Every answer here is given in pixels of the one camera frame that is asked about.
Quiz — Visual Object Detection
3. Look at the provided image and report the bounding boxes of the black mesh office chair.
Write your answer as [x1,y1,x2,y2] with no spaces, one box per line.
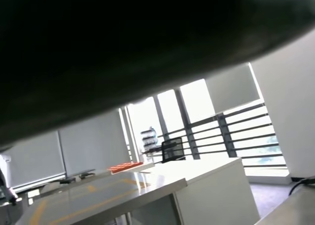
[161,136,187,164]

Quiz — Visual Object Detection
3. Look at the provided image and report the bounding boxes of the orange tray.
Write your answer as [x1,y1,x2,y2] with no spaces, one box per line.
[108,161,144,175]

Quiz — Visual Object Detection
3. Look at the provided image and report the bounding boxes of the grey roller blind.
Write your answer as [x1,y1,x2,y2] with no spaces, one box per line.
[58,108,131,178]
[205,63,261,115]
[0,130,66,188]

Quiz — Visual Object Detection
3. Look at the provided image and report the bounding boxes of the black window railing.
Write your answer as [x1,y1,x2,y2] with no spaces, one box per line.
[128,101,289,169]

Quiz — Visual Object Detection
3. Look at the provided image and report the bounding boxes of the black monitor stand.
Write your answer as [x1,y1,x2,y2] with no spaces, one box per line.
[78,169,96,181]
[59,176,78,185]

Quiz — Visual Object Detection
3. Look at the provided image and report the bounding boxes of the white desk cabinet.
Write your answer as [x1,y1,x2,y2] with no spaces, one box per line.
[144,157,261,225]

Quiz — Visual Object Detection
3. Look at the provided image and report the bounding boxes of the wire rack stand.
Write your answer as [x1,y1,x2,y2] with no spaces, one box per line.
[139,126,158,156]

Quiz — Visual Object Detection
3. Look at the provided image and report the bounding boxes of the black cable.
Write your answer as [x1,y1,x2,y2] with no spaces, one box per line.
[289,176,315,197]

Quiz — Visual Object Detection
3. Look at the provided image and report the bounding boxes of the grey table with yellow tape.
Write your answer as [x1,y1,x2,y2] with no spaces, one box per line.
[14,171,188,225]

